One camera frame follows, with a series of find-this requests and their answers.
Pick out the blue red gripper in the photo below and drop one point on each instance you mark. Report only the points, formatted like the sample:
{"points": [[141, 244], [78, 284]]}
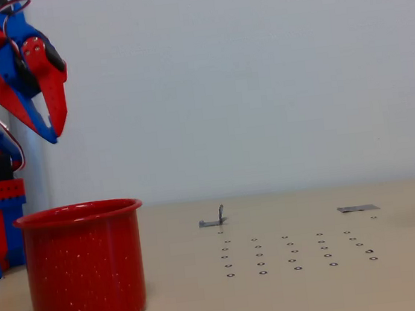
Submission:
{"points": [[15, 77]]}

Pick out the red enamel mug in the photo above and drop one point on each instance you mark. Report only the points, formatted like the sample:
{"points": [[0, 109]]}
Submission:
{"points": [[85, 267]]}

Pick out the flat grey metal plate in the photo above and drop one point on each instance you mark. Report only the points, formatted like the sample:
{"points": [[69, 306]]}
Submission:
{"points": [[358, 208]]}

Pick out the small grey metal bracket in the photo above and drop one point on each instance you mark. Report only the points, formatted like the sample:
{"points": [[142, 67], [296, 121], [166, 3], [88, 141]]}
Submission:
{"points": [[220, 219]]}

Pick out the silver metal tube frame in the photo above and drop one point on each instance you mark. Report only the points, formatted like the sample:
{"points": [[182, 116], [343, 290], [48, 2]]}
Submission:
{"points": [[33, 171]]}

